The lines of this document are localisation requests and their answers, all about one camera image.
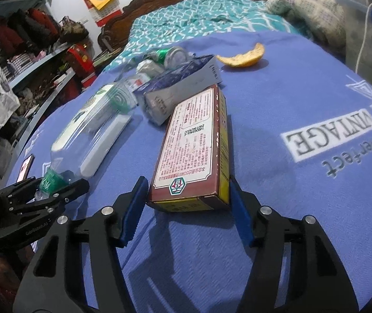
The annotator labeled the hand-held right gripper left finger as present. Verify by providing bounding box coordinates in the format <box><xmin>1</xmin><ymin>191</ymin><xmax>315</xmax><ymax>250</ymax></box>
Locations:
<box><xmin>13</xmin><ymin>176</ymin><xmax>149</xmax><ymax>313</ymax></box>

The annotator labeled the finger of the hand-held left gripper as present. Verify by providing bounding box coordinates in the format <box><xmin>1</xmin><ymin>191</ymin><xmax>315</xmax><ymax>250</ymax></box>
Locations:
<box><xmin>0</xmin><ymin>177</ymin><xmax>45</xmax><ymax>203</ymax></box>
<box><xmin>20</xmin><ymin>179</ymin><xmax>90</xmax><ymax>217</ymax></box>

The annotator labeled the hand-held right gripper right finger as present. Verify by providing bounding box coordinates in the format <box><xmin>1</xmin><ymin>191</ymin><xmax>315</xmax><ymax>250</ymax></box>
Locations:
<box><xmin>228</xmin><ymin>176</ymin><xmax>359</xmax><ymax>313</ymax></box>

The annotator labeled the clear plastic bottle green cap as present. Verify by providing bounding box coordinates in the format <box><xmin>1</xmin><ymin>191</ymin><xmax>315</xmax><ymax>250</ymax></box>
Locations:
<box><xmin>35</xmin><ymin>81</ymin><xmax>139</xmax><ymax>199</ymax></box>

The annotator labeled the brown printed cardboard box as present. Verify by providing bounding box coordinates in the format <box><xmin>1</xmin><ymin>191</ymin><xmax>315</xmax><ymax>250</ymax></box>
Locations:
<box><xmin>146</xmin><ymin>84</ymin><xmax>230</xmax><ymax>213</ymax></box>

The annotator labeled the crushed green drink can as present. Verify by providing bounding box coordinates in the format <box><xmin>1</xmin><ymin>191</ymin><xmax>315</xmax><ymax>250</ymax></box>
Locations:
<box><xmin>145</xmin><ymin>46</ymin><xmax>190</xmax><ymax>69</ymax></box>

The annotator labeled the person's left forearm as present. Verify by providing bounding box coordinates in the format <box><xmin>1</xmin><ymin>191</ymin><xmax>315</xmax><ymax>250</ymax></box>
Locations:
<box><xmin>0</xmin><ymin>249</ymin><xmax>35</xmax><ymax>304</ymax></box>

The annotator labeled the black smartphone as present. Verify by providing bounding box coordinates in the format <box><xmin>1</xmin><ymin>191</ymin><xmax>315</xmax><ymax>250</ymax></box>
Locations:
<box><xmin>16</xmin><ymin>154</ymin><xmax>36</xmax><ymax>183</ymax></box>

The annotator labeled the long white cardboard box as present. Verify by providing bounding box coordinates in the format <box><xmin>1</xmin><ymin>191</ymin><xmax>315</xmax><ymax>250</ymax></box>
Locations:
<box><xmin>52</xmin><ymin>83</ymin><xmax>133</xmax><ymax>179</ymax></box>

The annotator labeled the blue printed blanket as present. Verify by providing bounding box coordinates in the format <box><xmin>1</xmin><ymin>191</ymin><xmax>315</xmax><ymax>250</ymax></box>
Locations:
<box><xmin>5</xmin><ymin>31</ymin><xmax>372</xmax><ymax>313</ymax></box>

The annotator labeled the small red label packet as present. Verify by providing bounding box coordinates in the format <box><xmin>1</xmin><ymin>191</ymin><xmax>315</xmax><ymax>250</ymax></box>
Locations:
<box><xmin>121</xmin><ymin>73</ymin><xmax>152</xmax><ymax>93</ymax></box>

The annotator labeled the red gift bag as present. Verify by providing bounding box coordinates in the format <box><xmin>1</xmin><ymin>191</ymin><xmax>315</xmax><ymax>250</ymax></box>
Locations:
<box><xmin>67</xmin><ymin>43</ymin><xmax>96</xmax><ymax>88</ymax></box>

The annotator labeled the blue and white paper box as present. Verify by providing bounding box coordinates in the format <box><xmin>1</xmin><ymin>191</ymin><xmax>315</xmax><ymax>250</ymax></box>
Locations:
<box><xmin>139</xmin><ymin>55</ymin><xmax>224</xmax><ymax>126</ymax></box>

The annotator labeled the orange peel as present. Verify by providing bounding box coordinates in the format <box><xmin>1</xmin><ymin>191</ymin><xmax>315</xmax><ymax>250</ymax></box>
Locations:
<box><xmin>216</xmin><ymin>43</ymin><xmax>265</xmax><ymax>68</ymax></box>

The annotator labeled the pile of bags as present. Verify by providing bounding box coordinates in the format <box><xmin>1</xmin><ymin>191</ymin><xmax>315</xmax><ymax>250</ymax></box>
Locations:
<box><xmin>0</xmin><ymin>8</ymin><xmax>61</xmax><ymax>59</ymax></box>

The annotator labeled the brown handbag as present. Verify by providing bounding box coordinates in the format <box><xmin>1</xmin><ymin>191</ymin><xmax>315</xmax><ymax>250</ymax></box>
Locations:
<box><xmin>59</xmin><ymin>16</ymin><xmax>89</xmax><ymax>43</ymax></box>

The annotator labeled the teal patterned quilt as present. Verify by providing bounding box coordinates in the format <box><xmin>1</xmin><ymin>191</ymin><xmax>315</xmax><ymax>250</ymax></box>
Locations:
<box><xmin>103</xmin><ymin>0</ymin><xmax>299</xmax><ymax>72</ymax></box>

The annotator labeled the grey patterned pillow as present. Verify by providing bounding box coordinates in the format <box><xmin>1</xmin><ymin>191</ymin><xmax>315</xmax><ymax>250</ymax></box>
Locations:
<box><xmin>266</xmin><ymin>0</ymin><xmax>348</xmax><ymax>53</ymax></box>

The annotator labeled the grey wall shelf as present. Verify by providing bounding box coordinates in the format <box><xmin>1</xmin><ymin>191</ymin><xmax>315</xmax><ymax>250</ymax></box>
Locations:
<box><xmin>0</xmin><ymin>0</ymin><xmax>85</xmax><ymax>157</ymax></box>

